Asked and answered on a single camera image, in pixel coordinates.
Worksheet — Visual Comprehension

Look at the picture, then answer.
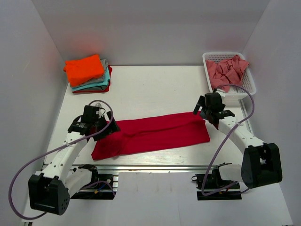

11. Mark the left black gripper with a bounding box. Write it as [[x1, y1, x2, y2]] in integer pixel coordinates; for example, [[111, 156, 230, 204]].
[[94, 111, 121, 141]]

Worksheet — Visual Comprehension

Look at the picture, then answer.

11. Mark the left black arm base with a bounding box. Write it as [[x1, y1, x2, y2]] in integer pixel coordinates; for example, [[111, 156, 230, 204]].
[[71, 164, 118, 200]]

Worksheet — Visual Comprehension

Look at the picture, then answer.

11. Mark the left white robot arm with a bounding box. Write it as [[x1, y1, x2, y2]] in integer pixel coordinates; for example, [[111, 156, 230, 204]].
[[28, 105, 120, 215]]

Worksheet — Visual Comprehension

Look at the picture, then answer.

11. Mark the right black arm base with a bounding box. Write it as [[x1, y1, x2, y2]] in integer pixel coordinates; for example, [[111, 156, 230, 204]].
[[191, 165, 242, 201]]

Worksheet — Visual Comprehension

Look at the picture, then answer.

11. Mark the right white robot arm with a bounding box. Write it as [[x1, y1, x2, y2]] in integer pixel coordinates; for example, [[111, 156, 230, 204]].
[[193, 92, 283, 189]]

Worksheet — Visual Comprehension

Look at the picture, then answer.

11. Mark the white plastic basket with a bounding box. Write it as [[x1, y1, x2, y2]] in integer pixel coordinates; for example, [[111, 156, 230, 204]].
[[202, 52, 256, 104]]

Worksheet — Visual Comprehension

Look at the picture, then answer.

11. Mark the crumpled pink t shirt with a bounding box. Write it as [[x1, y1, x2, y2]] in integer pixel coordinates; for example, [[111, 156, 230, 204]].
[[206, 55, 249, 89]]

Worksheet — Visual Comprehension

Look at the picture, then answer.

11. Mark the folded turquoise t shirt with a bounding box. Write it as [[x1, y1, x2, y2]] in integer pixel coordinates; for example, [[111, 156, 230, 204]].
[[71, 66, 111, 92]]

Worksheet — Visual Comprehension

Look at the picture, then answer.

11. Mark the folded dark red t shirt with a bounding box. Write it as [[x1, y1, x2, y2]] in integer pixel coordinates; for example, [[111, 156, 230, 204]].
[[72, 66, 113, 94]]

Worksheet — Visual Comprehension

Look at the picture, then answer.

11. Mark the folded grey t shirt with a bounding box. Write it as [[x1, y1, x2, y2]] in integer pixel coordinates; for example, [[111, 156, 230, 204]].
[[79, 58, 110, 86]]

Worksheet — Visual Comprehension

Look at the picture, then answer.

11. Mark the folded orange t shirt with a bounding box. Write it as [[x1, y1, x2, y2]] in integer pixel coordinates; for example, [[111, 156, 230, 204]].
[[63, 54, 105, 87]]

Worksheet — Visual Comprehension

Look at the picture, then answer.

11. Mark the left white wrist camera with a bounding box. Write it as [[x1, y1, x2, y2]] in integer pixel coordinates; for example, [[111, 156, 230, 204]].
[[98, 107, 106, 118]]

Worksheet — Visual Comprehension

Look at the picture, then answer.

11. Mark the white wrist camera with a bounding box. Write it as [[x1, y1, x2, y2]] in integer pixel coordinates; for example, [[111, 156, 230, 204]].
[[98, 107, 106, 118], [213, 89, 226, 99]]

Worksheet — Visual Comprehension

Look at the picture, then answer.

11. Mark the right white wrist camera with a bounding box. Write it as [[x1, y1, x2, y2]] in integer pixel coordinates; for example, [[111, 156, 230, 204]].
[[213, 89, 226, 99]]

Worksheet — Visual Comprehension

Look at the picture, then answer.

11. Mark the aluminium table rail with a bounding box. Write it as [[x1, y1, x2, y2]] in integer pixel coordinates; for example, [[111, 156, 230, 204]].
[[72, 100, 247, 171]]

